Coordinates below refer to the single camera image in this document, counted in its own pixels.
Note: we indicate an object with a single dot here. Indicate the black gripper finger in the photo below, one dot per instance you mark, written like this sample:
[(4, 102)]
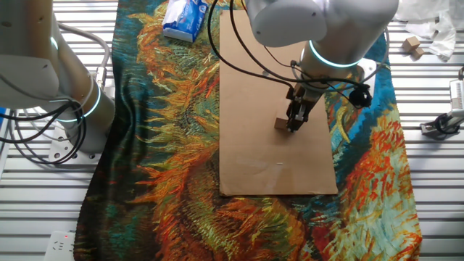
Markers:
[(299, 114)]

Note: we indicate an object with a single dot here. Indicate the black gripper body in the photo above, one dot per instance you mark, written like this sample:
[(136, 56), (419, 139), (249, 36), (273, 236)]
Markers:
[(304, 95)]

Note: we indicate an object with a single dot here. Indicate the pale wooden block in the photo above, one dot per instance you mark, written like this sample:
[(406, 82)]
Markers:
[(281, 124)]

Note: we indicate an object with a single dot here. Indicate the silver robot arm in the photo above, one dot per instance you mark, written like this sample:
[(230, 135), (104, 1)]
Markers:
[(348, 21)]

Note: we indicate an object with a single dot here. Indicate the brown cardboard sheet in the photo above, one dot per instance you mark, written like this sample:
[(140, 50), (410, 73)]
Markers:
[(253, 163)]

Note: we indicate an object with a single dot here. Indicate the small wooden cube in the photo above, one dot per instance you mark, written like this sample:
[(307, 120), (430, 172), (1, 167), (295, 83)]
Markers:
[(418, 53), (410, 43)]

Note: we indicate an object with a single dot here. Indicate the sunflower painting print cloth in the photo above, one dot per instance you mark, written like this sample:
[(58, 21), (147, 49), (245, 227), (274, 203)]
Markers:
[(163, 152)]

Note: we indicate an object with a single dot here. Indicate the blue tissue pack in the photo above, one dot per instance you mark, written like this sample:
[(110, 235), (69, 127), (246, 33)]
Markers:
[(183, 18)]

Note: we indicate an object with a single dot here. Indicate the white crumpled plastic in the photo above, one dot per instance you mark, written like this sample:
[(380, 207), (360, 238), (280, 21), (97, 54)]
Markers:
[(442, 32)]

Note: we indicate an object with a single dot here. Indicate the white power strip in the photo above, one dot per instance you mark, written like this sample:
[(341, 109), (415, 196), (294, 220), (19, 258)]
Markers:
[(59, 248)]

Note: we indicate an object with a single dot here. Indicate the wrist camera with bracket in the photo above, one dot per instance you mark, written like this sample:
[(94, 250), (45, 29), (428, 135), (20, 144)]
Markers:
[(368, 69)]

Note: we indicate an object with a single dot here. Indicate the metal camera bracket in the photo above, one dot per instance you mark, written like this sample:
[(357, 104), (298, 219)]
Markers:
[(431, 129)]

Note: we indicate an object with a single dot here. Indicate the small silver camera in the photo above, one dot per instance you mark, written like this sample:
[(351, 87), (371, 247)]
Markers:
[(457, 96)]

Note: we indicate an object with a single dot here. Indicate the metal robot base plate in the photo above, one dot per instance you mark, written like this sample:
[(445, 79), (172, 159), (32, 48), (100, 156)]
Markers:
[(59, 152)]

